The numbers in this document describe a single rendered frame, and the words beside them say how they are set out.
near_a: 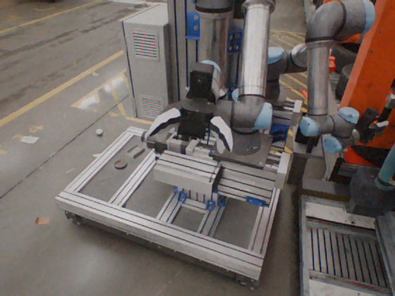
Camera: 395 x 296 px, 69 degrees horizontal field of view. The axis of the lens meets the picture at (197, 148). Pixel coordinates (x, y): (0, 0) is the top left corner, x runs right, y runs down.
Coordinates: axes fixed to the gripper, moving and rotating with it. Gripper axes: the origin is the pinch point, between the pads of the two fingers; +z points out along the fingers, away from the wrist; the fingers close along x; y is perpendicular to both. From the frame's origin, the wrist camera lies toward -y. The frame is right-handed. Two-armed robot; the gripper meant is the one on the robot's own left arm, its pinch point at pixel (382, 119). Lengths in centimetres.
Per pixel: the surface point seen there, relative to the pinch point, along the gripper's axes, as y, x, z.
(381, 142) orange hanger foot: 27.0, -5.7, 25.3
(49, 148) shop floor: 84, -180, -144
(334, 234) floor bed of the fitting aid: 77, 6, -6
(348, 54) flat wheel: 34, -116, 146
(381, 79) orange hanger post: -9.7, -15.0, 16.2
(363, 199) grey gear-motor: 53, 6, 8
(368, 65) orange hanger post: -16.4, -20.9, 10.2
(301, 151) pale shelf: 38.1, -31.5, -7.1
